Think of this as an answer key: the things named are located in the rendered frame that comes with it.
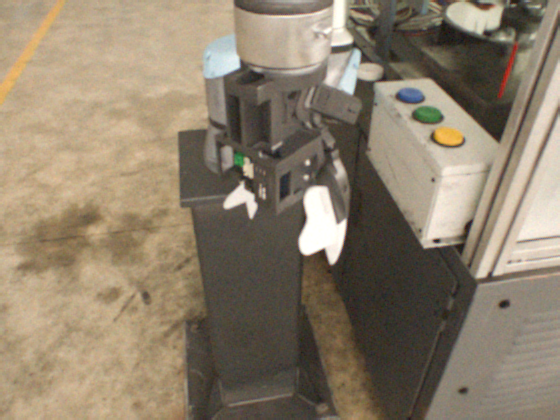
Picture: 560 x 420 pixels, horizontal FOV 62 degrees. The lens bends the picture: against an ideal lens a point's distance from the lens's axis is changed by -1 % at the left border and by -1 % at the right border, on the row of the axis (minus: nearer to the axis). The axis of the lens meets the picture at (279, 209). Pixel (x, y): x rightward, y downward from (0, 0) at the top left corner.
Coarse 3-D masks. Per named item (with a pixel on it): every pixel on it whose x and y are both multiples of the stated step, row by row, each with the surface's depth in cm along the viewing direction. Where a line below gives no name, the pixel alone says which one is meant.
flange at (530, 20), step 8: (512, 8) 99; (520, 8) 95; (528, 8) 94; (544, 8) 94; (504, 16) 95; (512, 16) 94; (520, 16) 94; (528, 16) 94; (536, 16) 94; (520, 24) 93; (528, 24) 92; (536, 24) 92
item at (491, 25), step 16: (464, 0) 107; (480, 0) 107; (496, 0) 107; (448, 16) 97; (464, 16) 98; (480, 16) 98; (496, 16) 98; (480, 32) 90; (496, 32) 90; (512, 32) 90; (528, 32) 90
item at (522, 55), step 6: (504, 48) 101; (510, 48) 99; (522, 48) 97; (504, 54) 101; (510, 54) 99; (516, 54) 98; (522, 54) 98; (528, 54) 98; (504, 60) 101; (516, 60) 99; (522, 60) 99; (504, 66) 101; (516, 66) 100; (522, 66) 100
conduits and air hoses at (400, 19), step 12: (360, 0) 170; (432, 0) 121; (444, 0) 119; (360, 12) 161; (372, 12) 163; (396, 12) 133; (408, 12) 130; (360, 24) 153; (372, 24) 142; (396, 24) 138; (408, 24) 145
